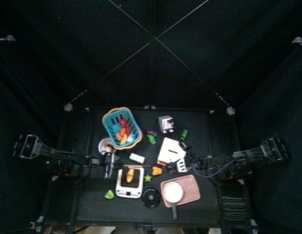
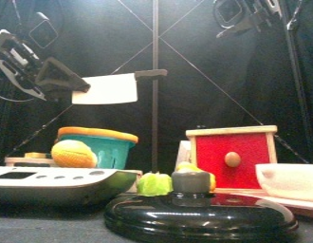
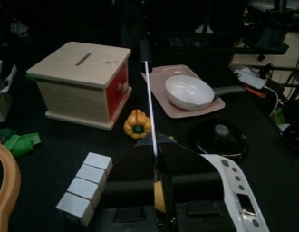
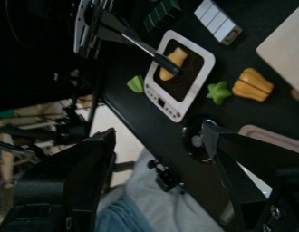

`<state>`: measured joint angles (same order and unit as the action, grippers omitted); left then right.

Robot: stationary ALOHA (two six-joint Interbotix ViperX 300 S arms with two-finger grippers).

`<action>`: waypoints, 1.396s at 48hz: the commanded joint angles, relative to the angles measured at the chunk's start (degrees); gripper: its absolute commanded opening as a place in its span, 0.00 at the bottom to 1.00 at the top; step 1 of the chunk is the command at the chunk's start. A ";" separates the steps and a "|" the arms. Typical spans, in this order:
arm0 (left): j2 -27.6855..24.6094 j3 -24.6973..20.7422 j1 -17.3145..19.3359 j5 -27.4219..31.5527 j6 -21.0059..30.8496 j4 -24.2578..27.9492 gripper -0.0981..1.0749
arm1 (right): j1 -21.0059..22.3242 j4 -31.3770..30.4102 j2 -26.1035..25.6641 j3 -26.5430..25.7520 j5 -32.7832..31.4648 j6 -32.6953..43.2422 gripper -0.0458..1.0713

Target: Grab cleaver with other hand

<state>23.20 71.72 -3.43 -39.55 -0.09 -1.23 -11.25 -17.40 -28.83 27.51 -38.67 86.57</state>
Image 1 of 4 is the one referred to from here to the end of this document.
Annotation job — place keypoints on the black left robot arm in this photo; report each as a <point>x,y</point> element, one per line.
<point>32,147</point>

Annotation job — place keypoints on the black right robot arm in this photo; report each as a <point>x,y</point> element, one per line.
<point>258,152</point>

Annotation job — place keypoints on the yellow toy corn cob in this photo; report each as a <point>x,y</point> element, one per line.
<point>130,176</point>

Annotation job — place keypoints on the orange toy croissant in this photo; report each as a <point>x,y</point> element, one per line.
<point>157,171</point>

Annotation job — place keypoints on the wooden box with slot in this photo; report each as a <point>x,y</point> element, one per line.
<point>170,151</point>

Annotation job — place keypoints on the white segmented block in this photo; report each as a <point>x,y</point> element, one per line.
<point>137,158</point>

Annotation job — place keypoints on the green toy star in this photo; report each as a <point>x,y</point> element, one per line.
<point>147,178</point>

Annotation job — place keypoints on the pink rectangular tray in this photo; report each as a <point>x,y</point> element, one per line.
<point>191,187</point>

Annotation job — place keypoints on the small grey round bowl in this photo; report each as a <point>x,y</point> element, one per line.
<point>106,143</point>

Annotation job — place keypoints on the teal basket orange rim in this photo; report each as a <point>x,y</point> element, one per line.
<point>133,143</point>

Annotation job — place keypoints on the yellow toy food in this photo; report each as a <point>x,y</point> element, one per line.
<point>125,140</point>

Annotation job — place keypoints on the green toy lime wedge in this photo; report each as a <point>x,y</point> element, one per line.
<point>110,195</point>

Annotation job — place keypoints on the green toy vegetable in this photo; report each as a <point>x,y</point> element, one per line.
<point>153,139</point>

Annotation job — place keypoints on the small green toy piece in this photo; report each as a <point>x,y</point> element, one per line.
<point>185,134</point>

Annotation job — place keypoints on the orange toy food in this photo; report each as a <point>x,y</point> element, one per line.
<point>123,132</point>

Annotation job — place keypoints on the black round pot lid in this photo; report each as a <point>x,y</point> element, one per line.
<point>151,198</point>

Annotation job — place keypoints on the blue toy food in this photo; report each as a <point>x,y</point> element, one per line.
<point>117,129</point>

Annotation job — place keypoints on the purple toy piece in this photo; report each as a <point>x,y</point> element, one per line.
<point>151,132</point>

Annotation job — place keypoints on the red toy food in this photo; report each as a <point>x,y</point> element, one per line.
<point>123,122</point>

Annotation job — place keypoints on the white grey knife block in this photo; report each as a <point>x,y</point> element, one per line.
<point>166,123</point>

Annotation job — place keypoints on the grey metal frame bracket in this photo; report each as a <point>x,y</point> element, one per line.
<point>232,110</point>
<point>10,38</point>
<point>68,107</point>
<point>298,40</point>

